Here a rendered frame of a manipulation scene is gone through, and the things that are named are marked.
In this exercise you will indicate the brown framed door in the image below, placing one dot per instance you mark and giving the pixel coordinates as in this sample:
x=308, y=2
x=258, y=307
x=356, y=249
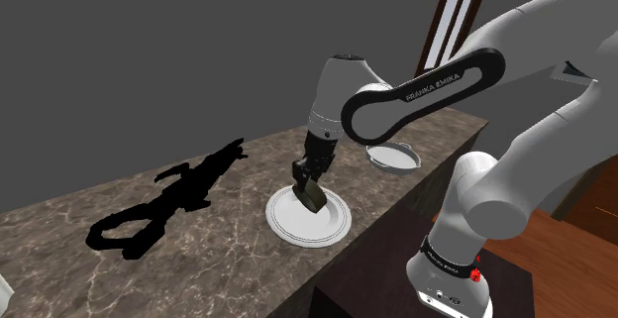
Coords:
x=451, y=17

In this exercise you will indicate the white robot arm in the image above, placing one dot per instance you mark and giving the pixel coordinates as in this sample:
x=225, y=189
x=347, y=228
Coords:
x=540, y=128

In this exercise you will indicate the dark olive rounded object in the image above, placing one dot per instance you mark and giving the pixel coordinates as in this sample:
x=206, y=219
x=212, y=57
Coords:
x=314, y=198

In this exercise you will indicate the white object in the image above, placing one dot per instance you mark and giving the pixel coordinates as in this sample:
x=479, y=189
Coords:
x=4, y=294

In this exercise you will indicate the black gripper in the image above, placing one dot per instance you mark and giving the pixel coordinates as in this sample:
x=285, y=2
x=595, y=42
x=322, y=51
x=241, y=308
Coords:
x=319, y=147

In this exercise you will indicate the white round plate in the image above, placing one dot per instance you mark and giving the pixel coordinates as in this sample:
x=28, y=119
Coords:
x=301, y=227

